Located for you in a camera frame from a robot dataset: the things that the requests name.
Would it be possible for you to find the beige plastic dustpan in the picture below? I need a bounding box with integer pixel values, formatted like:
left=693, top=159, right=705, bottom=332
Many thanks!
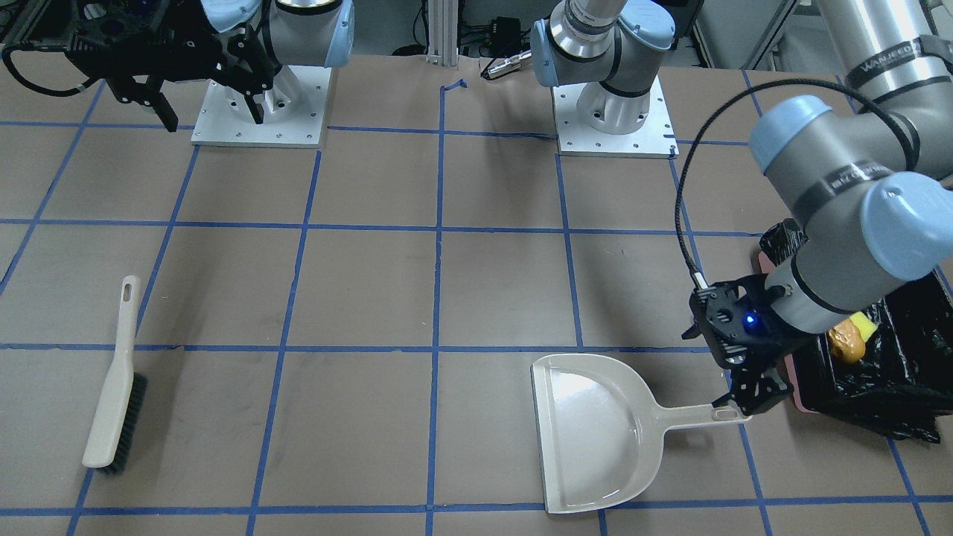
left=531, top=353, right=748, bottom=514

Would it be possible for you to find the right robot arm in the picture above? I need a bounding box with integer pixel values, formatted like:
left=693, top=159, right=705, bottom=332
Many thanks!
left=65, top=1, right=355, bottom=133

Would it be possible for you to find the green yellow sponge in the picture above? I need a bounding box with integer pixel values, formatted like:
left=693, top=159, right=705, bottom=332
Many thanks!
left=849, top=311, right=879, bottom=343

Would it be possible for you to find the yellow round bread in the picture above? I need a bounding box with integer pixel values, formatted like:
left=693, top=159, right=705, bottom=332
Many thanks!
left=825, top=319, right=867, bottom=364

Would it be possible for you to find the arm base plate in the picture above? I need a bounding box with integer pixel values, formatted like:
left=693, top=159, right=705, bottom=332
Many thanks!
left=552, top=77, right=678, bottom=159
left=191, top=66, right=334, bottom=149

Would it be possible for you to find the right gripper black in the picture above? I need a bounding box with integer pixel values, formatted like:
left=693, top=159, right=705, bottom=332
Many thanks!
left=66, top=13, right=280, bottom=133

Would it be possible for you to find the silver cable connector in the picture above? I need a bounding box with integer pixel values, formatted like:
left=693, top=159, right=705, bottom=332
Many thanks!
left=480, top=50, right=533, bottom=81

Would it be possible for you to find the aluminium frame post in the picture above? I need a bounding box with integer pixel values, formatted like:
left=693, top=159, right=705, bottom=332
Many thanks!
left=426, top=0, right=460, bottom=70

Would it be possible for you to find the beige hand brush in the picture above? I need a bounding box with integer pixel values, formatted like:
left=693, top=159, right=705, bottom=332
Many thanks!
left=82, top=275, right=147, bottom=475

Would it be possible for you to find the bin with black bag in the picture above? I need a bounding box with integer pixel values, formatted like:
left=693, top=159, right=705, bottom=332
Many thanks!
left=758, top=219, right=953, bottom=444

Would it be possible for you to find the black box behind table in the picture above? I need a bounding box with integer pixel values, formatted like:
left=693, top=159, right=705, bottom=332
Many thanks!
left=488, top=16, right=521, bottom=55

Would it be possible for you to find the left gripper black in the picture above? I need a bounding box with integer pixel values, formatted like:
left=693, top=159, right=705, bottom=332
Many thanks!
left=682, top=274, right=812, bottom=416

